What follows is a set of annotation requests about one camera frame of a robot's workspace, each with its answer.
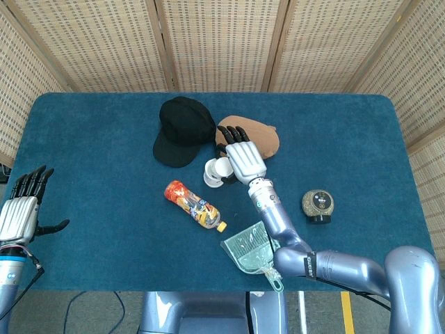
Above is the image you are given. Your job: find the black baseball cap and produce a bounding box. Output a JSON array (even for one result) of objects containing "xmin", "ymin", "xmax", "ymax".
[{"xmin": 152, "ymin": 96, "xmax": 217, "ymax": 168}]

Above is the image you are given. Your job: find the tan brown knit hat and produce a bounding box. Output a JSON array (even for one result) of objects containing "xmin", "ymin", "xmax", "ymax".
[{"xmin": 213, "ymin": 116, "xmax": 281, "ymax": 159}]

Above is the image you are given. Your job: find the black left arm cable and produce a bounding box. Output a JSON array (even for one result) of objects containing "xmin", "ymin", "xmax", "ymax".
[{"xmin": 0, "ymin": 255, "xmax": 45, "ymax": 321}]

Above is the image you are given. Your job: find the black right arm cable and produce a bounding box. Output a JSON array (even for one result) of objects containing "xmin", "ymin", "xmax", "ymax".
[{"xmin": 312, "ymin": 277, "xmax": 393, "ymax": 311}]

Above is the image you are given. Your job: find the woven bamboo screen panel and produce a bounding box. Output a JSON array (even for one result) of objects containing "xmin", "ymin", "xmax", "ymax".
[
  {"xmin": 347, "ymin": 0, "xmax": 445, "ymax": 150},
  {"xmin": 154, "ymin": 0, "xmax": 290, "ymax": 93},
  {"xmin": 0, "ymin": 0, "xmax": 179, "ymax": 93},
  {"xmin": 407, "ymin": 134, "xmax": 445, "ymax": 258},
  {"xmin": 0, "ymin": 6, "xmax": 70, "ymax": 168},
  {"xmin": 261, "ymin": 0, "xmax": 416, "ymax": 94}
]

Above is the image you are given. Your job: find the dark floor cable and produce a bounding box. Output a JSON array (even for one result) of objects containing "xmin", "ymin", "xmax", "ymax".
[{"xmin": 63, "ymin": 290, "xmax": 126, "ymax": 334}]

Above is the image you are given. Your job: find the silver-blue robot torso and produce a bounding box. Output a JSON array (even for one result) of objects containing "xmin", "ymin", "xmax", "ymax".
[{"xmin": 138, "ymin": 291, "xmax": 289, "ymax": 334}]

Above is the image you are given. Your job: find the orange label plastic drink bottle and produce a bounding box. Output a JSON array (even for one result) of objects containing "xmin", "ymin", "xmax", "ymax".
[{"xmin": 163, "ymin": 180, "xmax": 228, "ymax": 233}]

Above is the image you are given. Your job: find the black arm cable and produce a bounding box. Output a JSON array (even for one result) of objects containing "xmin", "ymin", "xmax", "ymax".
[
  {"xmin": 312, "ymin": 277, "xmax": 393, "ymax": 311},
  {"xmin": 0, "ymin": 255, "xmax": 45, "ymax": 321}
]

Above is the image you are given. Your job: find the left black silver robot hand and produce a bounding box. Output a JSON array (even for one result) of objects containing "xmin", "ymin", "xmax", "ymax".
[{"xmin": 0, "ymin": 165, "xmax": 70, "ymax": 248}]

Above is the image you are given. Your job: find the clear green plastic dustpan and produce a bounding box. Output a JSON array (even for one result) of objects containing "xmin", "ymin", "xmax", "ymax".
[{"xmin": 220, "ymin": 216, "xmax": 284, "ymax": 293}]

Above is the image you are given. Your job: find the round jar with black lid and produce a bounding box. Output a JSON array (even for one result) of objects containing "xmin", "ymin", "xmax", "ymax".
[{"xmin": 300, "ymin": 189, "xmax": 335, "ymax": 225}]

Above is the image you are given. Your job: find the blue felt table cloth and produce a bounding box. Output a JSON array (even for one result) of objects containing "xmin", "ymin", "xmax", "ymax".
[{"xmin": 6, "ymin": 92, "xmax": 429, "ymax": 293}]

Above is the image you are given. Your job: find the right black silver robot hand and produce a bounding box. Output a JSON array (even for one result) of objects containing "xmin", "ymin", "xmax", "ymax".
[{"xmin": 215, "ymin": 125, "xmax": 268, "ymax": 185}]

